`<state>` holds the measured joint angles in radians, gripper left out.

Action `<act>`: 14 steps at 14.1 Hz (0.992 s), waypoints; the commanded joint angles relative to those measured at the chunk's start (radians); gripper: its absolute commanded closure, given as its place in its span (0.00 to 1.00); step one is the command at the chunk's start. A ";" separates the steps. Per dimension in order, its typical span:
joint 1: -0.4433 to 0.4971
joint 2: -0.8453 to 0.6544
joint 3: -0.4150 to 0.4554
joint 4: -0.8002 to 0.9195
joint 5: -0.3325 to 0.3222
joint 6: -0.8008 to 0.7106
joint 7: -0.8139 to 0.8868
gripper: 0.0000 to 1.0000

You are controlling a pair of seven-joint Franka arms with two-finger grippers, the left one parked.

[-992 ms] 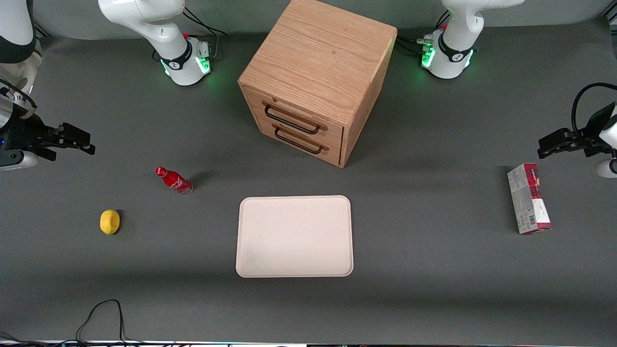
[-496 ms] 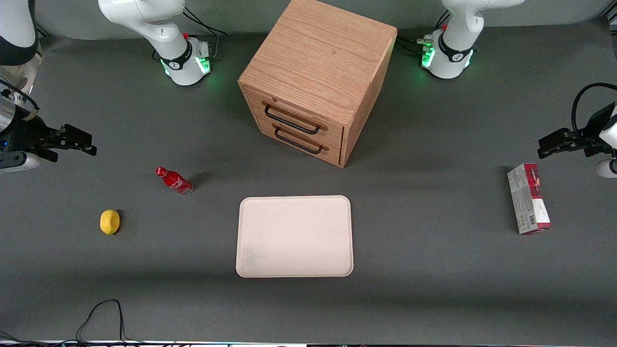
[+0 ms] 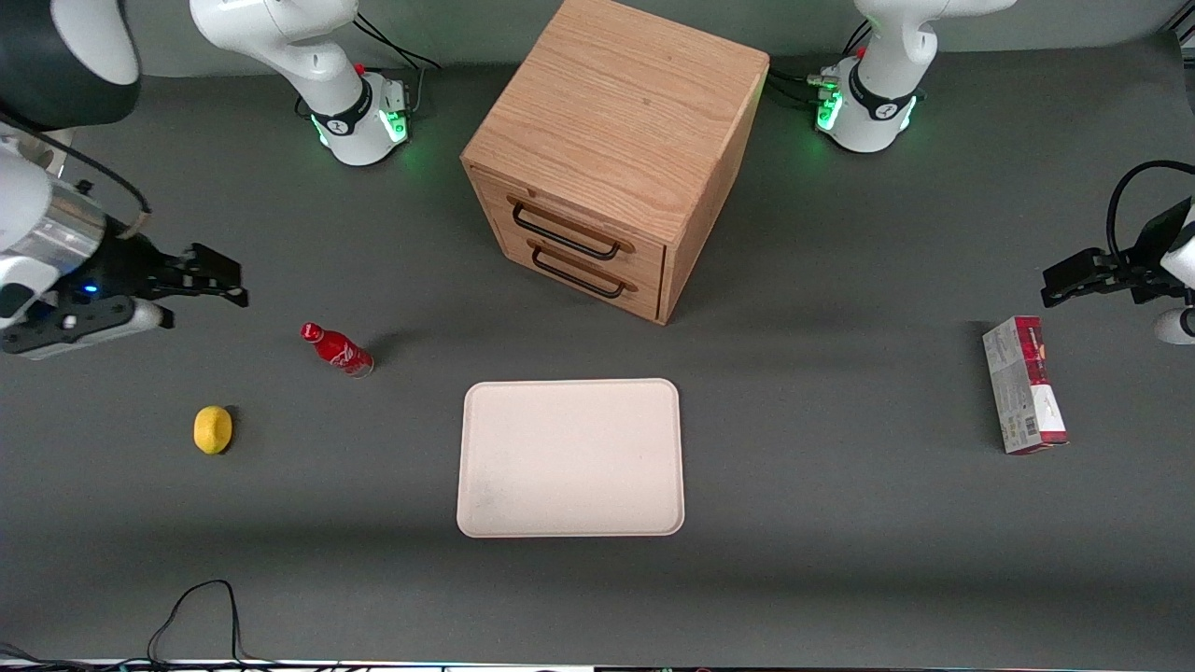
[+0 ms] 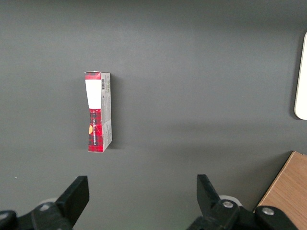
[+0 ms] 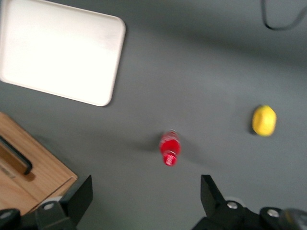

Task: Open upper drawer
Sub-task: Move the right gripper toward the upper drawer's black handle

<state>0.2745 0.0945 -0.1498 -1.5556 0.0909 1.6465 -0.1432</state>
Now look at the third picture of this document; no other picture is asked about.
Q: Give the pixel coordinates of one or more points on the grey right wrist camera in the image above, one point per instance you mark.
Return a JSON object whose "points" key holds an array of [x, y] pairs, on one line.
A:
{"points": [[93, 328]]}

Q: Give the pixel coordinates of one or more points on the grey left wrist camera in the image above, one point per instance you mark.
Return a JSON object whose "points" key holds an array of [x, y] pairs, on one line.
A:
{"points": [[1174, 327]]}

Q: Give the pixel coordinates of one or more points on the yellow lemon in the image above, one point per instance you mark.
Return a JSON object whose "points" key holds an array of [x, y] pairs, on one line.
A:
{"points": [[213, 430]]}

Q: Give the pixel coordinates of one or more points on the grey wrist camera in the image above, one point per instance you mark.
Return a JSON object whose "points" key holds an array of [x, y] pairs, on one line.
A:
{"points": [[93, 328], [1174, 327]]}

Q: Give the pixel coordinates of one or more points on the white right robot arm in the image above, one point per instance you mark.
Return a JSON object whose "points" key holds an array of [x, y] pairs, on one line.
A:
{"points": [[308, 56]]}

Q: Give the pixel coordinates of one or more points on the red soda bottle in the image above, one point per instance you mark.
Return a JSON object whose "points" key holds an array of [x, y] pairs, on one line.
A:
{"points": [[341, 353]]}

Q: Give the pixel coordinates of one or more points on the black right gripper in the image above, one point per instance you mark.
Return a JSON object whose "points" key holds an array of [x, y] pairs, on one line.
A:
{"points": [[124, 265]]}

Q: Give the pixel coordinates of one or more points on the wooden drawer cabinet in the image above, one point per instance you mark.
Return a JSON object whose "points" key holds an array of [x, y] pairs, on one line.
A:
{"points": [[616, 103]]}

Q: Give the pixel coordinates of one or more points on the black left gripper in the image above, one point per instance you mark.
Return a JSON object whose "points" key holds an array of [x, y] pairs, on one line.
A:
{"points": [[1145, 262]]}

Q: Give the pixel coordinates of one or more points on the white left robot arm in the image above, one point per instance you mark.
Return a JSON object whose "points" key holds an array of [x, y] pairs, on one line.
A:
{"points": [[878, 93]]}

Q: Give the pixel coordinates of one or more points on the grey and red carton box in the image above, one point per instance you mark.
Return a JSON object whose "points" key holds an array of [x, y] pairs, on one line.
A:
{"points": [[1022, 392]]}

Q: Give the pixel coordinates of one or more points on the cream rectangular tray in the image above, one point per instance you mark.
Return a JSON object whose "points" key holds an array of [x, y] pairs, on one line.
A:
{"points": [[569, 457]]}

